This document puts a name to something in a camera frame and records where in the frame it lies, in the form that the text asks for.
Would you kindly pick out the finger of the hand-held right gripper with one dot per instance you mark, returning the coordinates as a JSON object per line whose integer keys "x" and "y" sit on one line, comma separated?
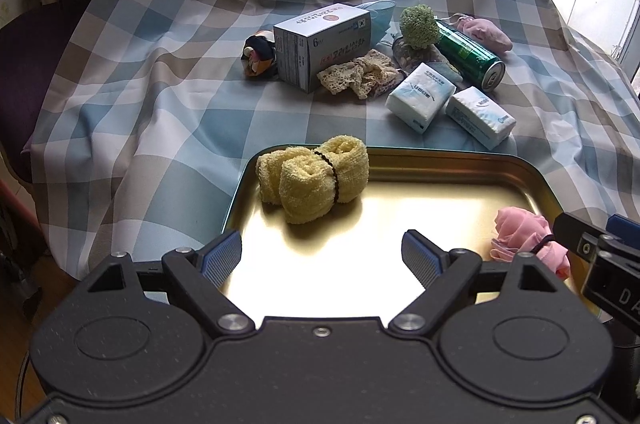
{"x": 575, "y": 231}
{"x": 622, "y": 226}

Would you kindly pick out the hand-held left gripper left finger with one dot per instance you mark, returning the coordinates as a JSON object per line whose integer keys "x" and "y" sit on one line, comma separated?
{"x": 222, "y": 256}

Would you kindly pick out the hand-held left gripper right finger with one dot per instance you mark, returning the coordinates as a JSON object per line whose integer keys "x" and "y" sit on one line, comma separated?
{"x": 420, "y": 256}

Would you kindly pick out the gold metal tray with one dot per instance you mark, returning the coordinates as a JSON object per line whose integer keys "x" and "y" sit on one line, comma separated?
{"x": 450, "y": 214}

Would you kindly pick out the pink cloth bundle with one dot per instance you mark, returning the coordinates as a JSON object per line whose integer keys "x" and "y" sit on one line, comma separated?
{"x": 515, "y": 224}

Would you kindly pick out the yellow towel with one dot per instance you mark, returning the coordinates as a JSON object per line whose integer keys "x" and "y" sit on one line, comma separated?
{"x": 305, "y": 184}

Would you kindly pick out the white tissue pack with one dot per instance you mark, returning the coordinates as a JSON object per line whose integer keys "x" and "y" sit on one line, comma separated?
{"x": 420, "y": 96}
{"x": 480, "y": 116}

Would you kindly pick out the beige lace cloth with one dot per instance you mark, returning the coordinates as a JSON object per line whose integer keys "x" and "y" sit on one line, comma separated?
{"x": 360, "y": 73}

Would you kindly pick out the navy orange patterned cloth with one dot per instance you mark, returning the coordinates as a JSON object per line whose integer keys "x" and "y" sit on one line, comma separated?
{"x": 257, "y": 53}

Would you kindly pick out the green fuzzy scrunchie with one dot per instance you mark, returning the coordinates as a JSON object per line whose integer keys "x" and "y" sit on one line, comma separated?
{"x": 419, "y": 26}

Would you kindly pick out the blue face mask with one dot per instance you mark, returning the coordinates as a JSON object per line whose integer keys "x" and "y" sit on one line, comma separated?
{"x": 382, "y": 21}

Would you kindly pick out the checkered blanket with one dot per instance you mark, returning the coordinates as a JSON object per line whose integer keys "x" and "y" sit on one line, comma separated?
{"x": 175, "y": 103}

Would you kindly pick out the green drink can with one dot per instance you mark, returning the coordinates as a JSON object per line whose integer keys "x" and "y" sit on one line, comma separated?
{"x": 465, "y": 53}

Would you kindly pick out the white carton box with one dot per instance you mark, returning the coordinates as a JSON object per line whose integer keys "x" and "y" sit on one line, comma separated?
{"x": 320, "y": 38}

